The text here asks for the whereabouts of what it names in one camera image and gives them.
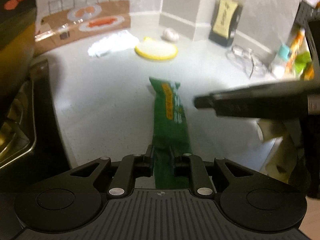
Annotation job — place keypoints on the dark soy sauce bottle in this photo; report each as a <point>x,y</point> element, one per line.
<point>225,21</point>

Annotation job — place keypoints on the kitchen wall poster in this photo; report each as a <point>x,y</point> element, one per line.
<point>60,22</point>

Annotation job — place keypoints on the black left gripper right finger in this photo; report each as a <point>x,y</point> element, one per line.
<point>189,172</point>

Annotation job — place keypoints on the metal wire trivet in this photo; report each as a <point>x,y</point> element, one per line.
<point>247,62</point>

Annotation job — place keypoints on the green snack wrapper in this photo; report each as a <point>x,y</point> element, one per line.
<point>170,133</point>

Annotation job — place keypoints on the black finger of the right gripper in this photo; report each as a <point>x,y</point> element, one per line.
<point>289,99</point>

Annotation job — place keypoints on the black stove cooktop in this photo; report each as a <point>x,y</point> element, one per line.
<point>30,138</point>

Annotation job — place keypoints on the teal capped white bottle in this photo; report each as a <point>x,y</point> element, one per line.
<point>278,65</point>

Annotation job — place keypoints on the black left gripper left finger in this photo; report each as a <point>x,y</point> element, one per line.
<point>125,172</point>

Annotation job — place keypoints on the black perforated rack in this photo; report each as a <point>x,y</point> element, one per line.
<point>307,17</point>

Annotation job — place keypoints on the yellow cooking pot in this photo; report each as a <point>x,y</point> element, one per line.
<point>17,47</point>

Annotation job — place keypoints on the orange seasoning packets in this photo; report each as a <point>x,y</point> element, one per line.
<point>300,63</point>

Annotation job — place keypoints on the white plastic wrapper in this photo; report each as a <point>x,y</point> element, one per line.
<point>115,42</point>

